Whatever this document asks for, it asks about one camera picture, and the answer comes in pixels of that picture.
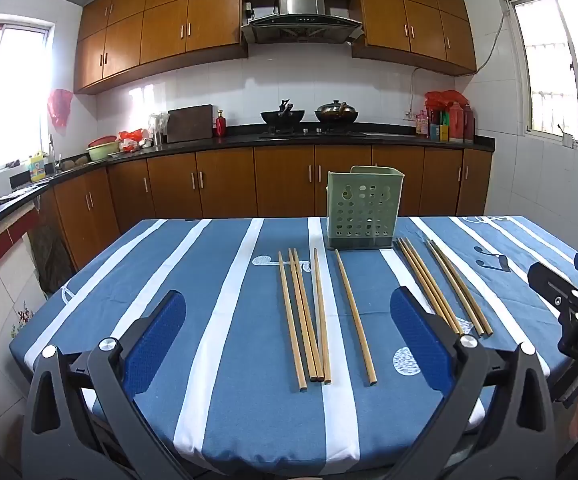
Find wok with lid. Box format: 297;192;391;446
314;100;359;125

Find black kitchen countertop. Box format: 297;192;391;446
0;122;496;241

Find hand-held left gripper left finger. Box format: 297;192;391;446
21;289;191;480

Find red sauce bottle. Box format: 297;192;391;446
448;101;465;142

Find group of wooden chopsticks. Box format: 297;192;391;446
277;237;494;391

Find grey rag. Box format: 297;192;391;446
0;187;40;204

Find steel range hood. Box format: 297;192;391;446
240;0;365;45

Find dark cloth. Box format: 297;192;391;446
29;220;77;296

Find white wall cable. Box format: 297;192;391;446
409;10;512;121

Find green perforated chopstick holder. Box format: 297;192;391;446
327;165;405;251

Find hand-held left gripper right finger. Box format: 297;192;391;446
388;287;557;480

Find black wok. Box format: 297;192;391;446
260;100;306;126

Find gas stove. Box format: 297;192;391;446
258;127;370;140

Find red plastic bag on wall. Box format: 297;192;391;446
47;88;74;129

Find red bag over condiments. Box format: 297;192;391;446
424;91;468;112

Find blue white striped tablecloth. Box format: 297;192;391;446
9;216;578;473

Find window beside condiments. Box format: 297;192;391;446
498;0;578;153

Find metal faucet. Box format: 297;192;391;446
49;134;64;175

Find red white plastic bag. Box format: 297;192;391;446
118;129;146;153

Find dark wooden cutting board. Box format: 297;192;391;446
167;104;214;144

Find window beside sink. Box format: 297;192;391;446
0;20;56;177

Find glass jars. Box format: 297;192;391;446
148;112;170;146

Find wooden base cabinets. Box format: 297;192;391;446
34;142;493;273

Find yellow detergent bottle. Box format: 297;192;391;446
29;152;47;183

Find wooden wall cabinets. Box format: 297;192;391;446
73;0;478;95

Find green basin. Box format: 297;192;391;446
88;142;120;162

